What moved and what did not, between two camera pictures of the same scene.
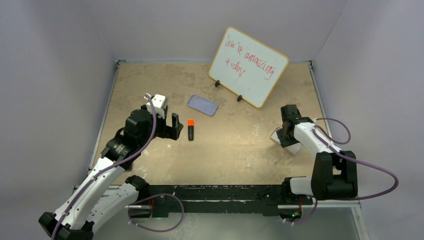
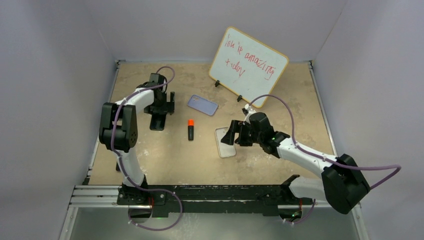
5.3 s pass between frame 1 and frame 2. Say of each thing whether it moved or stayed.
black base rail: stayed
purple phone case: stayed
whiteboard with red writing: stayed
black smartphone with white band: moved
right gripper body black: moved
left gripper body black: moved
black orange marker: stayed
